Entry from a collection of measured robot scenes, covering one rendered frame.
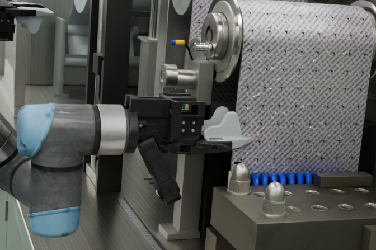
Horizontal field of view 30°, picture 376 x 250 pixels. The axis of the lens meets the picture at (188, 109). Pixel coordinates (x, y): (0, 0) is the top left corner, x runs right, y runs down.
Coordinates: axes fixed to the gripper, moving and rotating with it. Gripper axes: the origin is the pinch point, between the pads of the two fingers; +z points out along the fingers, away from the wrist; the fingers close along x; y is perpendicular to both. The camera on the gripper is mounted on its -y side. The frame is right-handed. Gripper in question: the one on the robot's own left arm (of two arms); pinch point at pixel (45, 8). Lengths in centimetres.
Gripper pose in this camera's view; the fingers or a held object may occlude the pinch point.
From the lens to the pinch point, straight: 172.4
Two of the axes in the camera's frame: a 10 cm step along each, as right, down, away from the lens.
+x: 5.3, 3.3, -7.8
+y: -1.5, 9.4, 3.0
